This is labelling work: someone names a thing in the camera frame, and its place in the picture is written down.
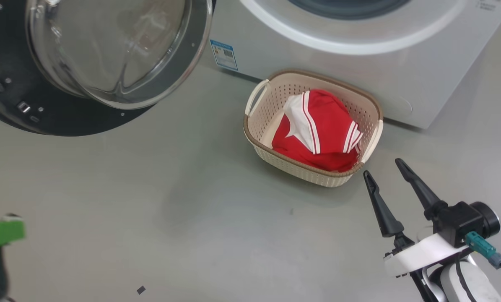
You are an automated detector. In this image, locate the cream perforated laundry basket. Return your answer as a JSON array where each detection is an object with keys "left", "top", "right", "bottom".
[{"left": 243, "top": 69, "right": 384, "bottom": 188}]

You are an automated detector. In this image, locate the black round glass washer door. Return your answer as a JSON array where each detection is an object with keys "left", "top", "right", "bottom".
[{"left": 0, "top": 0, "right": 215, "bottom": 137}]

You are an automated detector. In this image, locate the red and white garment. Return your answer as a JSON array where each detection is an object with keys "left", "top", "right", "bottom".
[{"left": 271, "top": 89, "right": 364, "bottom": 173}]

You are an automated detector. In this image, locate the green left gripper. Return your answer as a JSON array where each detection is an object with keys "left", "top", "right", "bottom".
[{"left": 0, "top": 215, "right": 26, "bottom": 252}]

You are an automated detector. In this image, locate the blue energy label sticker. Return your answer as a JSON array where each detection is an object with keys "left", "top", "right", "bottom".
[{"left": 209, "top": 39, "right": 239, "bottom": 71}]

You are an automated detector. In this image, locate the white front-load washing machine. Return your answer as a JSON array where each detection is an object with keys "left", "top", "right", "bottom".
[{"left": 208, "top": 0, "right": 501, "bottom": 130}]

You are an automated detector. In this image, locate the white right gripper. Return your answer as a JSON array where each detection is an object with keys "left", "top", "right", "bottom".
[{"left": 362, "top": 158, "right": 472, "bottom": 278}]

